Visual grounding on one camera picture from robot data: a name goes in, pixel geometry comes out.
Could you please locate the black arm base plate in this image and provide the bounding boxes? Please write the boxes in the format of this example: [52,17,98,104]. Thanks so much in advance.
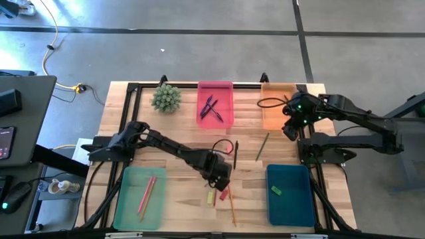
[296,137,358,166]
[81,136,137,163]

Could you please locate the blue plastic bin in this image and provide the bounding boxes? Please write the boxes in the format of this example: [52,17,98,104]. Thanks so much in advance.
[265,163,316,227]

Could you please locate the purple pen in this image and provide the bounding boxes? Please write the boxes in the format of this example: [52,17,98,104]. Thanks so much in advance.
[205,102,224,123]

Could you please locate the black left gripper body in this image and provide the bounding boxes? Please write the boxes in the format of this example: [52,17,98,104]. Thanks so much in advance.
[199,151,232,193]

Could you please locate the black computer mouse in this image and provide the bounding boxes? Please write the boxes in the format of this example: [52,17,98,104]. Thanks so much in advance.
[1,181,33,215]

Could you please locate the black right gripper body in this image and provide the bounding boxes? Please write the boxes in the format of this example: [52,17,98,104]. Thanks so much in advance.
[281,92,311,142]

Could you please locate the white paper sheet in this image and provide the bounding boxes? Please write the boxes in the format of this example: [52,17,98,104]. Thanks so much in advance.
[72,137,94,166]

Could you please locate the black left camera cable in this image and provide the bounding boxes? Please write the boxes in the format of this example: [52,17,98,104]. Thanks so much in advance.
[211,138,235,156]

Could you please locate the orange plastic bin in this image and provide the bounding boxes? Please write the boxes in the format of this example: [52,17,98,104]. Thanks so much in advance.
[260,82,301,131]

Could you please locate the black box device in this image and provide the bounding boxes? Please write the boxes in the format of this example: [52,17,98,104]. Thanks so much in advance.
[0,88,23,117]

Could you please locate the pink plastic bin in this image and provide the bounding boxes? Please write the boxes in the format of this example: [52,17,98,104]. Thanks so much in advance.
[197,80,235,130]

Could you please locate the silver metal bracket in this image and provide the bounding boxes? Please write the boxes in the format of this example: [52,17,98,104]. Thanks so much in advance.
[105,232,143,239]
[291,233,329,239]

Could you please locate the green plastic bin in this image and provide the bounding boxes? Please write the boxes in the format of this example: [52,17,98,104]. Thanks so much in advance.
[112,167,168,232]

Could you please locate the beige ceramic cups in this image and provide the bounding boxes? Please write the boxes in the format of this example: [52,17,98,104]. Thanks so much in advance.
[48,178,82,195]

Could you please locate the black aluminium frame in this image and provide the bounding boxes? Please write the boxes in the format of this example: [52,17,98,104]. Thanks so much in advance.
[74,72,358,239]

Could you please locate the black smartphone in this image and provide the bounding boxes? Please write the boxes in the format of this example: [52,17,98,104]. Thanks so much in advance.
[0,125,17,161]

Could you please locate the yellow pencil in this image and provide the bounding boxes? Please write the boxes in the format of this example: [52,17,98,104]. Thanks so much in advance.
[139,177,158,223]
[227,185,238,228]

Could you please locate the blue-grey metal stand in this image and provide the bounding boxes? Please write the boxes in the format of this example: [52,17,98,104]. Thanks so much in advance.
[383,91,425,197]

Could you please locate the black right camera cable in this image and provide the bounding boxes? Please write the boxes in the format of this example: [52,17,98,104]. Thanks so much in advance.
[256,97,289,109]

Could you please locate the yellow floor cable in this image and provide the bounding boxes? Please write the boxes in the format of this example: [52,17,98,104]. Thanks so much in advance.
[39,0,79,91]

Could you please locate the black camera cable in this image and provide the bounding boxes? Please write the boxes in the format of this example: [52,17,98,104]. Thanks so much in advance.
[256,97,289,109]
[211,138,235,156]

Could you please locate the black power cable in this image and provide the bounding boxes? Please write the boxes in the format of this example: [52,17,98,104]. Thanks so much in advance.
[83,161,104,222]

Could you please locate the green crayon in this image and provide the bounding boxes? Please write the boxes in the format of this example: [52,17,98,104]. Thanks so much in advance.
[254,132,270,162]

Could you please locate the pink pencil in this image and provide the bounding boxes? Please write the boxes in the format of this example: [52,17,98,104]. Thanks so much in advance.
[137,176,155,214]

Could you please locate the person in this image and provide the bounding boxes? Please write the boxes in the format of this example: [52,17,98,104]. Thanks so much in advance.
[0,0,37,19]

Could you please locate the blue pen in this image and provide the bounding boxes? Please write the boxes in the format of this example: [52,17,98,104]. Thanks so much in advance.
[199,94,214,118]

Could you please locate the green potted plant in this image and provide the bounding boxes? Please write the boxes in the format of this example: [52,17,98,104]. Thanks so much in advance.
[151,83,183,114]

